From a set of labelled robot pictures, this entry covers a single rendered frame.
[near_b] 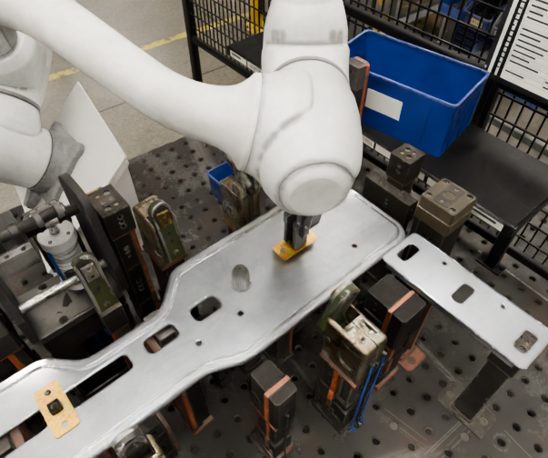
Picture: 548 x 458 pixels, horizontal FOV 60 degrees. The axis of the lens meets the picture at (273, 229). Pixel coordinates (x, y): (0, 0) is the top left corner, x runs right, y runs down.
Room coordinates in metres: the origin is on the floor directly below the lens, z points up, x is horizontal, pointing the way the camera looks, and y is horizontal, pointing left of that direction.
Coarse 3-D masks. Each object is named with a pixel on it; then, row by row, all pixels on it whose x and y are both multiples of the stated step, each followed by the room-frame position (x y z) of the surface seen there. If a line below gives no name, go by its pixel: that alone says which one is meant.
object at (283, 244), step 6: (312, 234) 0.57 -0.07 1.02; (312, 240) 0.56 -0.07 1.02; (276, 246) 0.55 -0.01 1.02; (282, 246) 0.55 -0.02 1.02; (288, 246) 0.55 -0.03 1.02; (276, 252) 0.53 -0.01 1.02; (288, 252) 0.53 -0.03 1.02; (294, 252) 0.53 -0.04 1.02; (282, 258) 0.52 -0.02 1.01; (288, 258) 0.52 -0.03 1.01
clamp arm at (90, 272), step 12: (84, 252) 0.47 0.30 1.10; (72, 264) 0.45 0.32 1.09; (84, 264) 0.45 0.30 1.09; (96, 264) 0.46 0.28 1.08; (84, 276) 0.44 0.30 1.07; (96, 276) 0.44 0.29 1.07; (96, 288) 0.44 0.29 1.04; (108, 288) 0.45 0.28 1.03; (96, 300) 0.43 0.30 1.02; (108, 300) 0.44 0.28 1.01
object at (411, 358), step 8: (408, 288) 0.50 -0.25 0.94; (432, 304) 0.50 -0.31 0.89; (424, 312) 0.49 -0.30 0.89; (424, 320) 0.50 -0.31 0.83; (416, 328) 0.48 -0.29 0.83; (416, 336) 0.50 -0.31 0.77; (408, 344) 0.48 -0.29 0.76; (408, 352) 0.49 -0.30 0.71; (416, 352) 0.49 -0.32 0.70; (400, 360) 0.47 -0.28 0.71; (408, 360) 0.47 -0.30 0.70; (416, 360) 0.47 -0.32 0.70; (408, 368) 0.45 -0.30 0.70
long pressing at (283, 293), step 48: (240, 240) 0.57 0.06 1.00; (336, 240) 0.57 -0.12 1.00; (384, 240) 0.57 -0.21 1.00; (192, 288) 0.46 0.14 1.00; (288, 288) 0.46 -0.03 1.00; (144, 336) 0.37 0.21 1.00; (192, 336) 0.37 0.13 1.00; (240, 336) 0.37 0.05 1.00; (0, 384) 0.29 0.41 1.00; (144, 384) 0.29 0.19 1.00; (192, 384) 0.29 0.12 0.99; (0, 432) 0.22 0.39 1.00; (48, 432) 0.22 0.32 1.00; (96, 432) 0.22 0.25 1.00
